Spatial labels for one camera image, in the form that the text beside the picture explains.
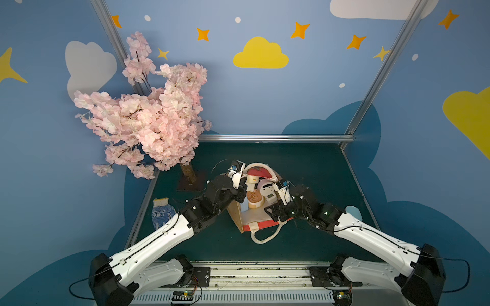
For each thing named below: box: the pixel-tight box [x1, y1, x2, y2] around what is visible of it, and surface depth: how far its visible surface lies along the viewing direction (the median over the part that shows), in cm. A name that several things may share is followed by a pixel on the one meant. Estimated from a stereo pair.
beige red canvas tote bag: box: [226, 162, 295, 245], surface depth 83 cm
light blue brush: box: [345, 205, 364, 222], surface depth 95 cm
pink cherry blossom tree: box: [73, 31, 213, 185], surface depth 63 cm
